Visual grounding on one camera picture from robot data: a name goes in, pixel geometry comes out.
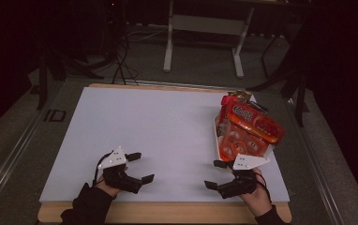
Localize person's left hand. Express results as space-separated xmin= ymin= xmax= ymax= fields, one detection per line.
xmin=93 ymin=167 xmax=128 ymax=199

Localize white table mat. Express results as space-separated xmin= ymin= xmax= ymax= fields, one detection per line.
xmin=39 ymin=86 xmax=291 ymax=203

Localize person's right hand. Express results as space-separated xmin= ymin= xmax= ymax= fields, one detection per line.
xmin=238 ymin=168 xmax=274 ymax=218

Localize orange snack packet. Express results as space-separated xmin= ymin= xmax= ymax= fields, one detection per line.
xmin=217 ymin=95 xmax=286 ymax=162

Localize gold foil packet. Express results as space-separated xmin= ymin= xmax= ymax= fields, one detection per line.
xmin=228 ymin=90 xmax=253 ymax=103

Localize white metal desk frame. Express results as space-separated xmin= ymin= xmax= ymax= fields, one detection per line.
xmin=162 ymin=0 xmax=257 ymax=80

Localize wooden table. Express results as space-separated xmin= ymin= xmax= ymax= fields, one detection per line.
xmin=37 ymin=82 xmax=292 ymax=225

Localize black floor cables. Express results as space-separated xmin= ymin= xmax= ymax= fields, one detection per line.
xmin=110 ymin=27 xmax=142 ymax=86

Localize white container bin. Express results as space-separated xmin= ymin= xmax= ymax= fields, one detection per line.
xmin=213 ymin=114 xmax=276 ymax=167

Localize right hand-held gripper black cable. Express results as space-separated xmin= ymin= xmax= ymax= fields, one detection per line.
xmin=255 ymin=171 xmax=273 ymax=203

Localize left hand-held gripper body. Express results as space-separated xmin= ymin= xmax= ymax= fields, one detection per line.
xmin=97 ymin=145 xmax=144 ymax=195

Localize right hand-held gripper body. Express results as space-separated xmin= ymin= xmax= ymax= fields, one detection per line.
xmin=217 ymin=153 xmax=271 ymax=200

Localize black metal stand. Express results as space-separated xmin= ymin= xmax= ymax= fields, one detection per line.
xmin=246 ymin=18 xmax=311 ymax=128
xmin=36 ymin=31 xmax=119 ymax=111

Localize metal floor rail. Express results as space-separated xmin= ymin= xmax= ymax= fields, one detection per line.
xmin=286 ymin=97 xmax=348 ymax=225
xmin=0 ymin=80 xmax=67 ymax=215

